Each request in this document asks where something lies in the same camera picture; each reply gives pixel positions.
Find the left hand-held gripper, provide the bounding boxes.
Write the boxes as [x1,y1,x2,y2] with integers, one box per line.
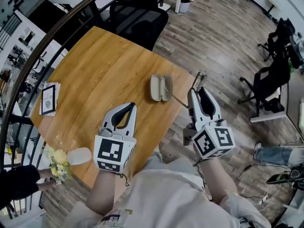
[94,102,138,174]

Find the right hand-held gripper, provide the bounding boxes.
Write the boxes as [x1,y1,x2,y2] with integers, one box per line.
[182,86,236,161]

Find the thin metal frame glasses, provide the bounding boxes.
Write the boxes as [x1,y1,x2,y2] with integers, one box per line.
[169,72,208,109]

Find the beige glasses case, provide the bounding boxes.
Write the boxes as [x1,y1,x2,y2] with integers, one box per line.
[150,73,174,103]

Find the person's right forearm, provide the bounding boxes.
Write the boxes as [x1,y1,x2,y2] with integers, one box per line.
[196,156,238,204]

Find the person's left forearm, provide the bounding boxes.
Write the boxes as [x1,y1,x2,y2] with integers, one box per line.
[86,169,127,216]

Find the white oval vase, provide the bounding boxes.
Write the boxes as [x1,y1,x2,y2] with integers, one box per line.
[67,147,93,166]

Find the patterned paper booklet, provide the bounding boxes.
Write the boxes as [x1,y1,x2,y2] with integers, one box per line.
[38,81,61,117]

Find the black office chair white base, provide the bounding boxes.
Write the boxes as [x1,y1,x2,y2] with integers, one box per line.
[238,60,292,124]

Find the yellow flower bouquet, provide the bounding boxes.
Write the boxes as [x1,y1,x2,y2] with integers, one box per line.
[43,145,72,183]

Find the black framed picture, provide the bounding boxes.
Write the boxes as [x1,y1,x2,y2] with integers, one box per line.
[40,84,57,116]

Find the person's white shirt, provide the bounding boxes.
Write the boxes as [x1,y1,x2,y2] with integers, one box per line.
[63,151,272,228]

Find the black mesh office chair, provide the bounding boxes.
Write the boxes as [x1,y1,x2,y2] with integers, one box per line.
[108,0,170,52]

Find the black high-back office chair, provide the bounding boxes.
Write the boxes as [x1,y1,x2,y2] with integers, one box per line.
[257,17,298,64]

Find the black and green device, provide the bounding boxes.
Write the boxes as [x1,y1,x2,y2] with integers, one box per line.
[266,167,304,189]

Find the dark curved metal railing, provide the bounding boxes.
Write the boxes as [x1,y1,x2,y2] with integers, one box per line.
[0,0,133,220]

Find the white waste bin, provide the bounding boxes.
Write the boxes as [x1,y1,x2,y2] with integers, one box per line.
[179,0,191,14]

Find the black floor cable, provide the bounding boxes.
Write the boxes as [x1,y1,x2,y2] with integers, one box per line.
[234,163,269,184]

